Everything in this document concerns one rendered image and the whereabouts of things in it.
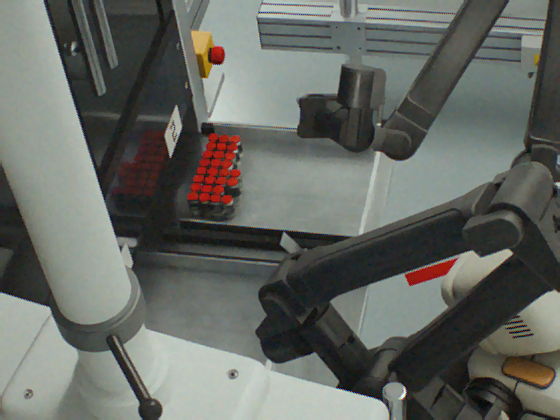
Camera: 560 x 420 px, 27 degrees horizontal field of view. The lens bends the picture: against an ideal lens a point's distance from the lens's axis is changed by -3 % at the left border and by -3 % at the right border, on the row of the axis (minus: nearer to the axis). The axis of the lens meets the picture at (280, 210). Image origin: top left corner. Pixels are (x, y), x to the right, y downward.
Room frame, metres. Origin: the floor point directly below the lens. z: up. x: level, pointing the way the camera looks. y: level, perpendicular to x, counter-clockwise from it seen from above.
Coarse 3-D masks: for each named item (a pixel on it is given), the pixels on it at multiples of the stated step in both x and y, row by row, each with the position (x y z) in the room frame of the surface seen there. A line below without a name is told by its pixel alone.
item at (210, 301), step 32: (160, 256) 1.43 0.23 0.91; (192, 256) 1.42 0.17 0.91; (160, 288) 1.38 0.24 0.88; (192, 288) 1.37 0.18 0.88; (224, 288) 1.36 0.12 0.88; (256, 288) 1.35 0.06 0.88; (160, 320) 1.31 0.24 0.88; (192, 320) 1.30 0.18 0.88; (224, 320) 1.28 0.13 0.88; (256, 320) 1.27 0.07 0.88; (256, 352) 1.20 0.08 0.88
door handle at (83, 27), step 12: (72, 0) 1.30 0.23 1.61; (72, 12) 1.30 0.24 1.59; (84, 12) 1.31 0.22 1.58; (84, 24) 1.30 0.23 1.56; (84, 36) 1.30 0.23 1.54; (84, 48) 1.30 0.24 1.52; (84, 60) 1.31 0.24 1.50; (96, 60) 1.31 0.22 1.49; (72, 72) 1.32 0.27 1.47; (96, 72) 1.30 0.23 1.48; (96, 84) 1.30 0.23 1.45
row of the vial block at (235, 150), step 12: (240, 144) 1.68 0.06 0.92; (228, 156) 1.64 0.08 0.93; (240, 156) 1.68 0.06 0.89; (228, 168) 1.61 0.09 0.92; (216, 180) 1.58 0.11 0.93; (228, 180) 1.59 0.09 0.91; (216, 192) 1.55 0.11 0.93; (228, 192) 1.58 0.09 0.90; (216, 204) 1.53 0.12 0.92; (216, 216) 1.53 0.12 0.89
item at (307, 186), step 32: (224, 128) 1.74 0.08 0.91; (256, 128) 1.72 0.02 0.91; (256, 160) 1.67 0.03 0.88; (288, 160) 1.65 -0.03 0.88; (320, 160) 1.64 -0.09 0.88; (352, 160) 1.62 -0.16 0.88; (256, 192) 1.58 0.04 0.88; (288, 192) 1.57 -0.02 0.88; (320, 192) 1.55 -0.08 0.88; (352, 192) 1.54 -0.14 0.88; (192, 224) 1.50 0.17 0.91; (224, 224) 1.48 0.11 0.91; (256, 224) 1.50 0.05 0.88; (288, 224) 1.49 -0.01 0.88; (320, 224) 1.47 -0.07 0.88; (352, 224) 1.46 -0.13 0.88
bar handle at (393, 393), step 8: (392, 384) 0.70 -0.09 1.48; (400, 384) 0.70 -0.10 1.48; (384, 392) 0.70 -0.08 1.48; (392, 392) 0.69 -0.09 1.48; (400, 392) 0.69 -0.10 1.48; (384, 400) 0.69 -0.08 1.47; (392, 400) 0.68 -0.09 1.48; (400, 400) 0.68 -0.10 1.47; (392, 408) 0.68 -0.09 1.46; (400, 408) 0.68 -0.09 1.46; (392, 416) 0.68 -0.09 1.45; (400, 416) 0.68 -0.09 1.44
